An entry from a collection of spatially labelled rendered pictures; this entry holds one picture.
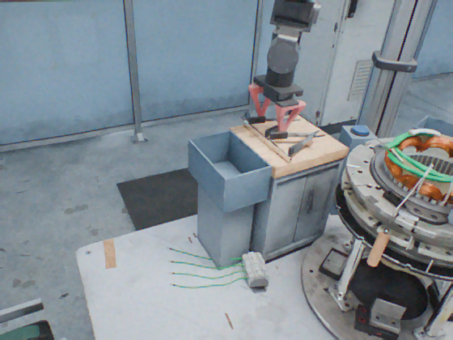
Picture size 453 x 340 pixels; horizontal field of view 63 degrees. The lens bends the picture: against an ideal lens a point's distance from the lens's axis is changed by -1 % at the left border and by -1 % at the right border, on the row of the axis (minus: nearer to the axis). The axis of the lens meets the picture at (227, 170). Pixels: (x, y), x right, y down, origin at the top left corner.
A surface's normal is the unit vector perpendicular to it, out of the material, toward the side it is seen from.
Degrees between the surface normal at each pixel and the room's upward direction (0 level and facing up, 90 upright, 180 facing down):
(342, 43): 90
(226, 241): 90
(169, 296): 0
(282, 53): 90
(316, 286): 0
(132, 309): 0
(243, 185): 90
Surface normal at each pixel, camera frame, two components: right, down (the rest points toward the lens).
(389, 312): -0.36, 0.50
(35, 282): 0.06, -0.83
